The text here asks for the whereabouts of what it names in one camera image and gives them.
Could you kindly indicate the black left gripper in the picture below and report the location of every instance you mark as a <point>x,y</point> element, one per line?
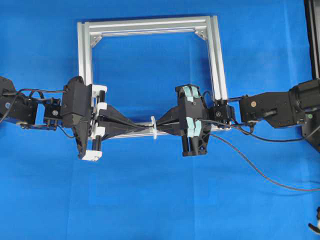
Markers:
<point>80,110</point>

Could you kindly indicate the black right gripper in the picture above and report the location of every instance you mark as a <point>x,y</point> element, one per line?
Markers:
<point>187,120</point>

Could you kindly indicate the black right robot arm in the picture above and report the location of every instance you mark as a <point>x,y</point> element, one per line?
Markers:
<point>299,106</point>

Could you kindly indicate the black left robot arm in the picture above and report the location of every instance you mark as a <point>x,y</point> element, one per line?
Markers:
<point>30,109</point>

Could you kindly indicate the blue table cloth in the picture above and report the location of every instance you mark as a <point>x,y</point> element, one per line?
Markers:
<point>145,189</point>

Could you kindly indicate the white string loop holder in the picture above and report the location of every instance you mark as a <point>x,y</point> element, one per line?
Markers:
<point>153,127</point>

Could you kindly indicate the silver aluminium extrusion frame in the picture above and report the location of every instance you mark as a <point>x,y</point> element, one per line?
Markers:
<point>206,27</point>

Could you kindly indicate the black stand post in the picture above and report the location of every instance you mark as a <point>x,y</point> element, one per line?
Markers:
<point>312,15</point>

